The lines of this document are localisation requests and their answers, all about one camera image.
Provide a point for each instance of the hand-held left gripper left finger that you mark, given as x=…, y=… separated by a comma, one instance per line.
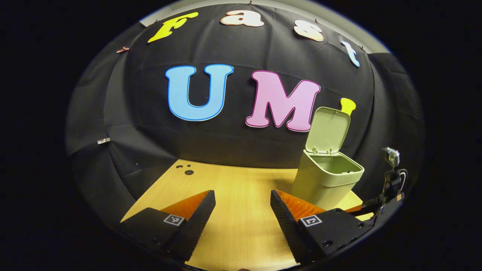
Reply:
x=199, y=222

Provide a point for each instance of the pink clip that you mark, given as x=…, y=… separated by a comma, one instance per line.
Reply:
x=122, y=49

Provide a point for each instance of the white clip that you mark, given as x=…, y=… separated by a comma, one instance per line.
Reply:
x=104, y=141

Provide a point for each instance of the black backdrop cloth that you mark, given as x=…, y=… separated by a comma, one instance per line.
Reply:
x=233, y=135

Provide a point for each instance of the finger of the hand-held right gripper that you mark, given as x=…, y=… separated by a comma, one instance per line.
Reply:
x=367, y=209

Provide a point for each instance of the wooden desktop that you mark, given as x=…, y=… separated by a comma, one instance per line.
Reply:
x=241, y=195

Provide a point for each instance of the green desktop garbage bin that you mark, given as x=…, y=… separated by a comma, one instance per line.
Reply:
x=324, y=177

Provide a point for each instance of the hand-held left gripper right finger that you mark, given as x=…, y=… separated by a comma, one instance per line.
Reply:
x=286, y=226

